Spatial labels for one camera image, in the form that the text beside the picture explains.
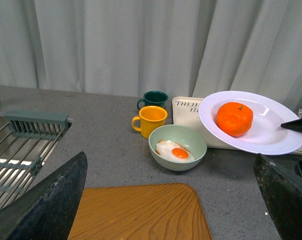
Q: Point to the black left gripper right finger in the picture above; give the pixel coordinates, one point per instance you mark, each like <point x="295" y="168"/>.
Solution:
<point x="281" y="190"/>

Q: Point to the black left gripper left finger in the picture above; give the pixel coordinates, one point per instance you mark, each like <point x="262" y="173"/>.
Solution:
<point x="48" y="210"/>

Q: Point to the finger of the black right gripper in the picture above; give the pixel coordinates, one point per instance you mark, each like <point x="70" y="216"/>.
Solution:
<point x="295" y="125"/>

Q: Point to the white plate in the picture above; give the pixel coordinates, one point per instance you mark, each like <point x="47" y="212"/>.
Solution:
<point x="265" y="136"/>

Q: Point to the orange fruit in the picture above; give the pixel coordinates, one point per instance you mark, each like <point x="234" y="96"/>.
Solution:
<point x="235" y="119"/>

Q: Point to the metal sink drying rack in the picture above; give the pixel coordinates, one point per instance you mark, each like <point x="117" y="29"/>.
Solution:
<point x="21" y="160"/>

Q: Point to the grey green rack basket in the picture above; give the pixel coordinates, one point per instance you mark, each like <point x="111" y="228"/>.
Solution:
<point x="37" y="124"/>

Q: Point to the wooden cutting board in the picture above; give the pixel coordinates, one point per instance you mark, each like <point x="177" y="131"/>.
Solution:
<point x="162" y="211"/>

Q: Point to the cream bear tray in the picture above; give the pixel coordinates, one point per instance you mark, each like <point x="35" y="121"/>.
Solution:
<point x="185" y="113"/>

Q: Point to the light green bowl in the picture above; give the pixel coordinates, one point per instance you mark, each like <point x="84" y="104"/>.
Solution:
<point x="187" y="137"/>

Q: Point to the fried egg toy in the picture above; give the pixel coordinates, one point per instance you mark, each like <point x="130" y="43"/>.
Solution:
<point x="173" y="151"/>

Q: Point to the grey curtain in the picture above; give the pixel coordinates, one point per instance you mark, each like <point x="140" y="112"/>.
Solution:
<point x="188" y="48"/>

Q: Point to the yellow mug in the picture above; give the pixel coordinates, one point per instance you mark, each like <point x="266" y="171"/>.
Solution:
<point x="149" y="119"/>

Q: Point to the dark green mug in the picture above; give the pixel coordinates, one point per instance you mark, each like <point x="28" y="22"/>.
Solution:
<point x="156" y="98"/>

